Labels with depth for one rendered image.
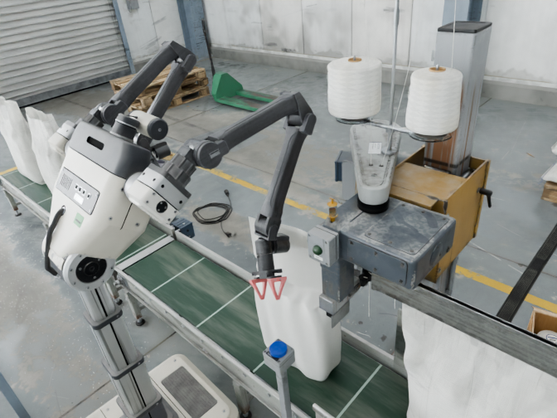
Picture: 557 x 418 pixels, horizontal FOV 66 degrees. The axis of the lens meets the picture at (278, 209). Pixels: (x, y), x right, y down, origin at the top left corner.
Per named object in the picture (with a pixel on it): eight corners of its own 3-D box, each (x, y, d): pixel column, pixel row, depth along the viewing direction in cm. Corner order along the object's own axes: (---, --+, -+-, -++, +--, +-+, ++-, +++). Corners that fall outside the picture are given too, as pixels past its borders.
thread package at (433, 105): (394, 131, 122) (398, 71, 113) (418, 115, 131) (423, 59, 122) (444, 143, 113) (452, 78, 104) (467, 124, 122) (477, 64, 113)
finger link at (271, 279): (278, 298, 148) (274, 270, 149) (290, 298, 142) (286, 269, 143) (261, 301, 144) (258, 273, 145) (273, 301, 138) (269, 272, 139)
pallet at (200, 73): (112, 89, 659) (109, 80, 651) (179, 70, 724) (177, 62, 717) (136, 98, 605) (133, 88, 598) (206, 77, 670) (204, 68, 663)
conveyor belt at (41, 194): (4, 182, 408) (0, 174, 403) (45, 167, 431) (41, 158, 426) (121, 277, 273) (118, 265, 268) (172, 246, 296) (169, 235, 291)
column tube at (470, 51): (398, 398, 216) (435, 31, 124) (410, 381, 223) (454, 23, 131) (419, 411, 209) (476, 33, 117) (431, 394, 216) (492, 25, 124)
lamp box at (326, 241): (308, 257, 123) (307, 231, 118) (318, 249, 125) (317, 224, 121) (329, 267, 118) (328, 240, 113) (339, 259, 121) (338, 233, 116)
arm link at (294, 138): (286, 108, 146) (307, 110, 138) (297, 114, 149) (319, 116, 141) (249, 228, 149) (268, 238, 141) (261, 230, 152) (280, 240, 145)
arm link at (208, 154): (288, 83, 143) (309, 84, 136) (298, 120, 150) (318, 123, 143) (176, 144, 123) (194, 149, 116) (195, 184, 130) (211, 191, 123)
